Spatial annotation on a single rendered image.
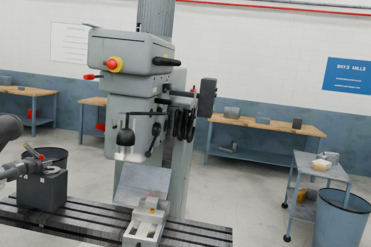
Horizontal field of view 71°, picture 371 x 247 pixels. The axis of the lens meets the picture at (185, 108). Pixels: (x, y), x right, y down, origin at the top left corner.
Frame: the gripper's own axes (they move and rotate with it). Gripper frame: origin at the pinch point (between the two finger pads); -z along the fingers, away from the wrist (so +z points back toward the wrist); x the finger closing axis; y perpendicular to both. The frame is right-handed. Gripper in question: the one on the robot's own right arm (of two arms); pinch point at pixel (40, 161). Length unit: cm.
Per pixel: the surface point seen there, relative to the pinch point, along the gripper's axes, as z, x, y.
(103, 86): 3, -41, -45
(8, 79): -287, 461, 16
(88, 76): 16, -45, -50
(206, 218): -187, -46, 121
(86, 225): 1.6, -34.5, 23.7
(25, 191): 5.7, 3.3, 15.2
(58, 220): 6.0, -20.9, 23.6
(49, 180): 3.1, -10.9, 6.0
